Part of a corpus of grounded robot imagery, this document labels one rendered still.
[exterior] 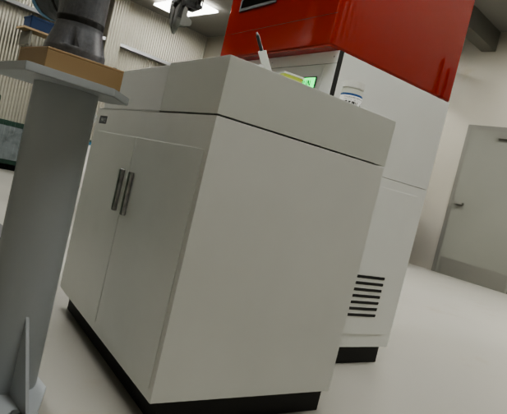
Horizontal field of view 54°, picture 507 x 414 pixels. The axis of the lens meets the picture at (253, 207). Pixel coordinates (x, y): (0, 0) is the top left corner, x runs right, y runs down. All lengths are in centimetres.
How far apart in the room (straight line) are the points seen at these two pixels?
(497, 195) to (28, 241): 672
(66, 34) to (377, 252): 149
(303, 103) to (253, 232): 37
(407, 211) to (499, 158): 534
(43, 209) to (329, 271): 82
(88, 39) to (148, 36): 953
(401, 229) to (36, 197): 154
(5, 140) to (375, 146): 674
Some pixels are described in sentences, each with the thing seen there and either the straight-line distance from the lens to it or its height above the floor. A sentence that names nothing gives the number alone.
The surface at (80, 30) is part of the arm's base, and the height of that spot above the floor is 94.
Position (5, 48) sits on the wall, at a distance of 974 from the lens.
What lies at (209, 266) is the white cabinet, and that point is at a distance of 128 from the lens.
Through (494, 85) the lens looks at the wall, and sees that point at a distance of 796.
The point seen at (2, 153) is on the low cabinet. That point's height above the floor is 23.
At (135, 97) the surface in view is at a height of 86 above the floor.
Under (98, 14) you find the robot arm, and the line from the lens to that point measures 138.
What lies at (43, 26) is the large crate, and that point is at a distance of 938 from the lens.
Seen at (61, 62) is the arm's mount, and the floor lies 85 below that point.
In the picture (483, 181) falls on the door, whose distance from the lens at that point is 758.
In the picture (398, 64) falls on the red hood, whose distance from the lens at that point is 216.
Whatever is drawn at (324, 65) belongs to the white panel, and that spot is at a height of 117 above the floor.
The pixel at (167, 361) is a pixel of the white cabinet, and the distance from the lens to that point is 133.
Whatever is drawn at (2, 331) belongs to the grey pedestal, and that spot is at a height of 18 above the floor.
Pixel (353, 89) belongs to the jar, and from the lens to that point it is 164.
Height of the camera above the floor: 69
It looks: 3 degrees down
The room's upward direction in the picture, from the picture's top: 13 degrees clockwise
